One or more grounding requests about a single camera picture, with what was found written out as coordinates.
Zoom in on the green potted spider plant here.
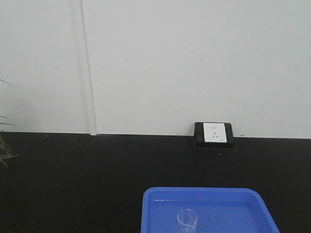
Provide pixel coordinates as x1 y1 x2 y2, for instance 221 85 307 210
0 79 19 167

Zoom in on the white wall socket black box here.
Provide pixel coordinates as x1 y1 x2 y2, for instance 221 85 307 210
194 122 235 149

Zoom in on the clear glass beaker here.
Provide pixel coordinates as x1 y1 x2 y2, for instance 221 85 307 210
177 209 198 233

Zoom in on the white wall cable conduit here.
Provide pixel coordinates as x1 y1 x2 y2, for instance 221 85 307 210
79 0 98 136

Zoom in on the blue plastic tray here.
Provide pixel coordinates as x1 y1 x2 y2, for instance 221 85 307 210
140 187 279 233

